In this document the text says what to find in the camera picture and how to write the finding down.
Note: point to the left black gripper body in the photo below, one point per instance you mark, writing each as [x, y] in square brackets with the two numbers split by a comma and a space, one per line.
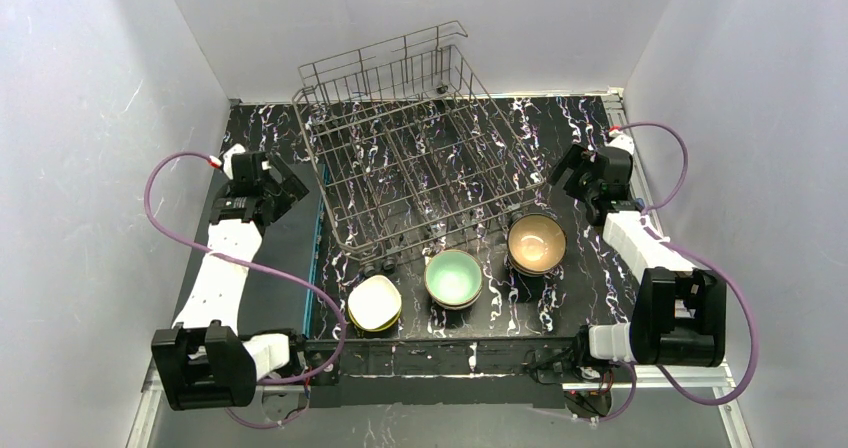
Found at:
[279, 189]

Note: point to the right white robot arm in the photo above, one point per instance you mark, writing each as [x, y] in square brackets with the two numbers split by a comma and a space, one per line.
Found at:
[679, 314]

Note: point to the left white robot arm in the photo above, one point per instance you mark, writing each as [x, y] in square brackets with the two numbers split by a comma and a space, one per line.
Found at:
[202, 360]

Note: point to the grey wire dish rack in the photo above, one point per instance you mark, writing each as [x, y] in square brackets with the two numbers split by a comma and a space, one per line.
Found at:
[411, 151]

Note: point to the orange striped bowl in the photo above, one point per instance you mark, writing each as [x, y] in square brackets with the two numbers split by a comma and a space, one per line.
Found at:
[533, 273]

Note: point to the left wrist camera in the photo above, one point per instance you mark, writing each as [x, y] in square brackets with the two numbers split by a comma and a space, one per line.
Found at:
[227, 159]

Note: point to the blue floral bowl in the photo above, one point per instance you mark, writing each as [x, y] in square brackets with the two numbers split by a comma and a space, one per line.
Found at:
[456, 306]

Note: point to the tan interior dark bowl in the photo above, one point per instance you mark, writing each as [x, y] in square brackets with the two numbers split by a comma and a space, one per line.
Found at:
[536, 241]

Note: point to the yellow rimmed bowl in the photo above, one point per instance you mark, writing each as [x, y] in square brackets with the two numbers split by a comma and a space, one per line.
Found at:
[374, 326]

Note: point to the white square bowl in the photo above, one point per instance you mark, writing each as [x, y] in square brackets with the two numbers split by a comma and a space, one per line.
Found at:
[374, 299]

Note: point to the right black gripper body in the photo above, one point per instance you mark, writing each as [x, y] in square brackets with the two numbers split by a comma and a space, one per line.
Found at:
[573, 171]

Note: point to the green celadon bowl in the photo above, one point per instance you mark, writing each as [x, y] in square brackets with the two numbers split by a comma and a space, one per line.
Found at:
[453, 276]

